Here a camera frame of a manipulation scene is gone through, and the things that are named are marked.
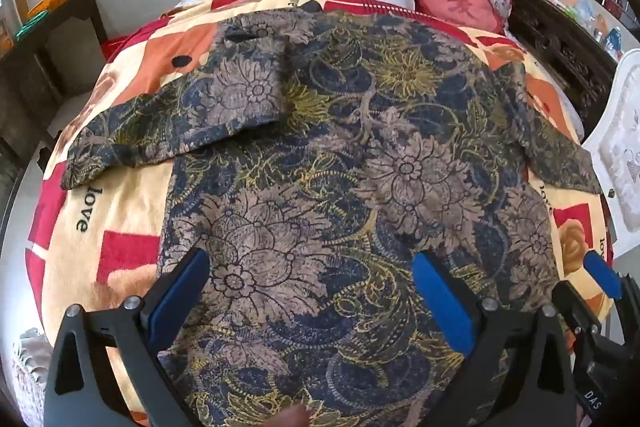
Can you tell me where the pile of colourful packets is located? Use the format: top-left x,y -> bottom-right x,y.
535,0 -> 626,58

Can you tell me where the yellow flat package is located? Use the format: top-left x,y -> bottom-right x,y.
27,0 -> 71,20

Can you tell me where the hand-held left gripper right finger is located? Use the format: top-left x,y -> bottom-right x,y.
414,252 -> 576,427

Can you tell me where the dark carved wooden cabinet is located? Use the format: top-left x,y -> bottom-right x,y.
500,0 -> 621,138

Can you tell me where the green flat package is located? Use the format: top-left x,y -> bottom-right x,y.
15,12 -> 51,42

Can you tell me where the white lace cloth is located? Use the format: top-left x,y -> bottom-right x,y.
10,327 -> 56,425

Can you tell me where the red orange printed blanket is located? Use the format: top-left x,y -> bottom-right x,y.
24,0 -> 615,427

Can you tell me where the white padded chair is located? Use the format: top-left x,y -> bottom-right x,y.
582,49 -> 640,258

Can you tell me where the dark floral patterned shirt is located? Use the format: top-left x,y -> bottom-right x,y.
61,8 -> 603,427

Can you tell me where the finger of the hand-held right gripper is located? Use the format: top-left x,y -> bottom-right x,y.
552,281 -> 601,350
584,251 -> 640,308

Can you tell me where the dark wooden side table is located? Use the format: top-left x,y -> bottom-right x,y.
0,0 -> 108,168

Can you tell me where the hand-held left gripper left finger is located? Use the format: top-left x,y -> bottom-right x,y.
44,248 -> 210,427

